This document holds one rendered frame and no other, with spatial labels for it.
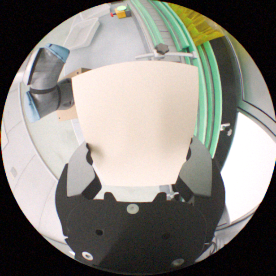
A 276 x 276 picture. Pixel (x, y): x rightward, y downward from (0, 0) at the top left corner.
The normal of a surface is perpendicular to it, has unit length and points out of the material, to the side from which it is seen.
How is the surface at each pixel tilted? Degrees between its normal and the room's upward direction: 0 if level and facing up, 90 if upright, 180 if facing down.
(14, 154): 90
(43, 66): 69
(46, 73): 63
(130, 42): 0
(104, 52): 0
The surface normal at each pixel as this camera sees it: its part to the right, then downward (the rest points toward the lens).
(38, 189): 0.97, -0.18
